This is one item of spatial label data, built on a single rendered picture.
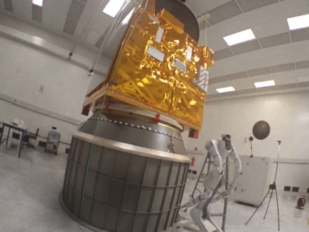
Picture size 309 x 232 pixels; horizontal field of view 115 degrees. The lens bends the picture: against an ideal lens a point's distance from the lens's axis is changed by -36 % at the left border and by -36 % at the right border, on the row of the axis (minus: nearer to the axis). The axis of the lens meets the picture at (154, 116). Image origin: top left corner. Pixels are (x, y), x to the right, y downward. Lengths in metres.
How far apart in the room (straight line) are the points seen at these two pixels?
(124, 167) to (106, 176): 0.25
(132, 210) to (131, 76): 1.73
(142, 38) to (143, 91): 0.83
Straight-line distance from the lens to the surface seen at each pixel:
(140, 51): 2.31
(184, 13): 3.81
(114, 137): 1.95
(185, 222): 2.18
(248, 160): 4.92
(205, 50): 3.59
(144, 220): 2.16
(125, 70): 2.05
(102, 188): 1.99
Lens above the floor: 1.23
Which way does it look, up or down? 12 degrees up
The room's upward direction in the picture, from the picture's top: 12 degrees clockwise
